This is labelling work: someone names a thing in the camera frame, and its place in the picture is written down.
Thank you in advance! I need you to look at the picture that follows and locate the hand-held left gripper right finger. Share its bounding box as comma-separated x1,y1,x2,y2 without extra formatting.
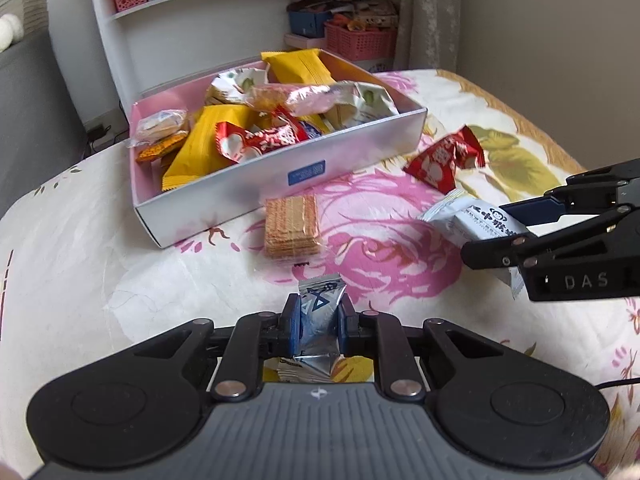
337,300,526,401

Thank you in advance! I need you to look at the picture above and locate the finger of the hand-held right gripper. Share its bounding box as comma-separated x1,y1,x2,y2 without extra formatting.
460,204,640,303
499,159,640,228

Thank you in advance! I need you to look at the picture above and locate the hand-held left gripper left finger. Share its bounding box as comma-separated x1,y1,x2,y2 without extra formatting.
117,294,307,401

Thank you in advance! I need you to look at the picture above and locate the silver blue print snack packet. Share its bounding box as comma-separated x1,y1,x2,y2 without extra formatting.
277,272,351,383

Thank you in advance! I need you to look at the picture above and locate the pink and silver cardboard box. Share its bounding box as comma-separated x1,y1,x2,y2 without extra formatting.
127,49,428,249

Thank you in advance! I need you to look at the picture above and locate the clear wrapped wafer biscuit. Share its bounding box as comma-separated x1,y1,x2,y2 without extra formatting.
264,194,323,261

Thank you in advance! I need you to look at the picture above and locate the red snack packet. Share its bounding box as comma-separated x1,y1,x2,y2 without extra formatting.
403,125,486,195
215,120,311,166

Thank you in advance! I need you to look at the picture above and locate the large yellow ridged snack packet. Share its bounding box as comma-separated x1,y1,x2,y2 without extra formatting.
261,49,336,86
161,105,261,192

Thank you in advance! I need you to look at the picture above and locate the blue white snack packet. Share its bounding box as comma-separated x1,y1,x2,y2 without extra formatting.
297,112,336,138

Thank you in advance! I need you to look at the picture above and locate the white green snack packet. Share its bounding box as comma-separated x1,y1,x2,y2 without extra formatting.
325,80,401,128
205,66,271,106

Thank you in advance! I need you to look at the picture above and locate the orange biscuit in clear wrapper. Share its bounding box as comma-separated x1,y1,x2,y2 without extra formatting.
136,131,190,163

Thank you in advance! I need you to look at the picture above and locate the light patterned curtain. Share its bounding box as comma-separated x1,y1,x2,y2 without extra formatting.
400,0,463,71

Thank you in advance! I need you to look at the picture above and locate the pink silver snack packet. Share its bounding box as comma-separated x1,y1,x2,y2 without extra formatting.
250,82,346,118

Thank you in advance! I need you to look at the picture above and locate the clear wrapped rice cracker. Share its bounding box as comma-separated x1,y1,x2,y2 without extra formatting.
125,108,191,148

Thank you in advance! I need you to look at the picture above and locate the pink plastic basket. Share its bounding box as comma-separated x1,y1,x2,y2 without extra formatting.
324,20,398,61

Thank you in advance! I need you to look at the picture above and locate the pile of packets in basket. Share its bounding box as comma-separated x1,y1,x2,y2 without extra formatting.
330,2,401,31

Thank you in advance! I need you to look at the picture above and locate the blue box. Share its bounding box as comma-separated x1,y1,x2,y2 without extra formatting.
288,9,333,38

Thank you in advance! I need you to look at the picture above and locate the white bookshelf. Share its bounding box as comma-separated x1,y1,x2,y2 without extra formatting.
85,0,416,111

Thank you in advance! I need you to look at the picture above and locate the grey sofa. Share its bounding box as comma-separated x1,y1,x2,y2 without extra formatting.
0,30,88,221

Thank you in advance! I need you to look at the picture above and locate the white plush ball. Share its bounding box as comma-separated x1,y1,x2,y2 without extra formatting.
0,14,25,53

